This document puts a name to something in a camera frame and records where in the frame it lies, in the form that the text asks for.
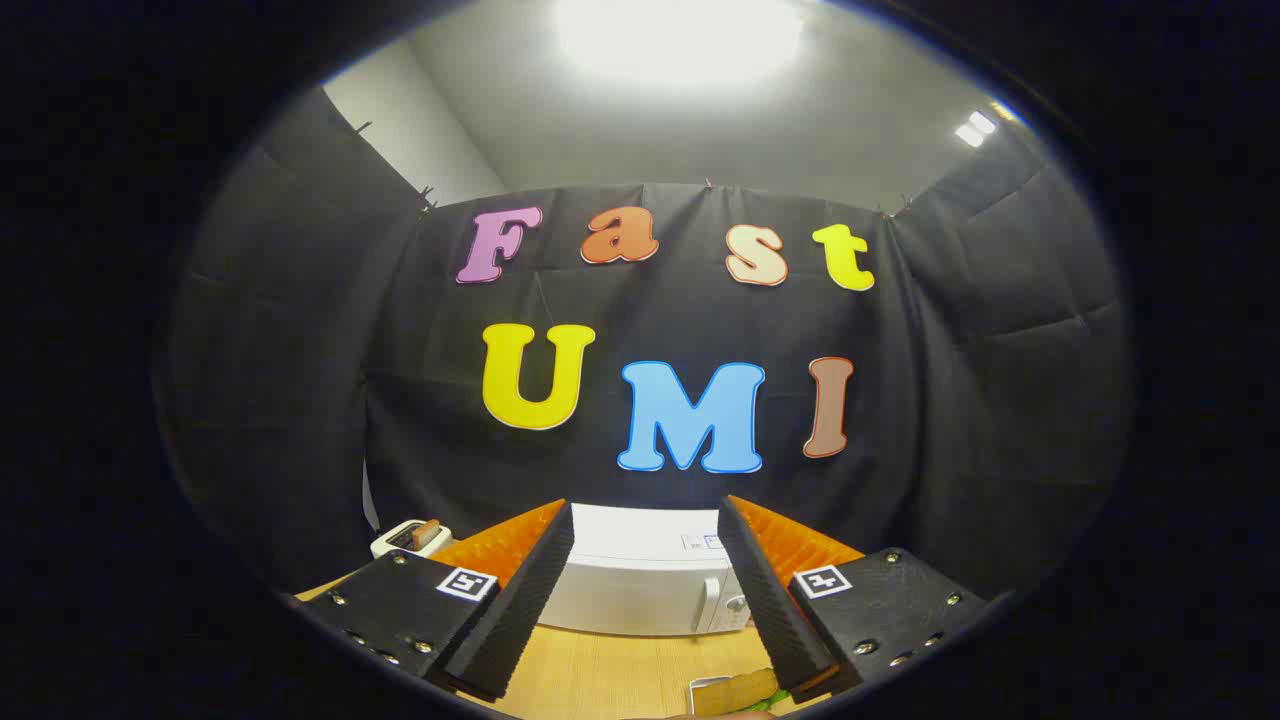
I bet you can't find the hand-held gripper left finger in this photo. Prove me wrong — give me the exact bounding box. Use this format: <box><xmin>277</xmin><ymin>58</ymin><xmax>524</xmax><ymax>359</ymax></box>
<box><xmin>290</xmin><ymin>498</ymin><xmax>576</xmax><ymax>703</ymax></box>

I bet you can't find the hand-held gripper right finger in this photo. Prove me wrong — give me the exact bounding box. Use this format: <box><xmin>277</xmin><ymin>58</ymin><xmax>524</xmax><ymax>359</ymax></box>
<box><xmin>716</xmin><ymin>494</ymin><xmax>1001</xmax><ymax>706</ymax></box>

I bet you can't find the brown bread lettuce sandwich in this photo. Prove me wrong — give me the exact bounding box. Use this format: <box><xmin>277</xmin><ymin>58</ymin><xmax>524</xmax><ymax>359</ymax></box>
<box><xmin>688</xmin><ymin>668</ymin><xmax>781</xmax><ymax>716</ymax></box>

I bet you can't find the white microwave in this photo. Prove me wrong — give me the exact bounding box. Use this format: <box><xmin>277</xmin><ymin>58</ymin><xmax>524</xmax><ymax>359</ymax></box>
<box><xmin>535</xmin><ymin>503</ymin><xmax>753</xmax><ymax>638</ymax></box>

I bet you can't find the white toaster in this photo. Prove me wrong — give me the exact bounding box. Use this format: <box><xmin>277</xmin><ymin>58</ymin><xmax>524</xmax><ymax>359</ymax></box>
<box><xmin>370</xmin><ymin>518</ymin><xmax>454</xmax><ymax>561</ymax></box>

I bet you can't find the black backdrop cloth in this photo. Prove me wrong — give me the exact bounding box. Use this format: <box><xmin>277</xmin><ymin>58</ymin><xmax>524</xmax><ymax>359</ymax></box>
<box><xmin>160</xmin><ymin>85</ymin><xmax>1136</xmax><ymax>601</ymax></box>

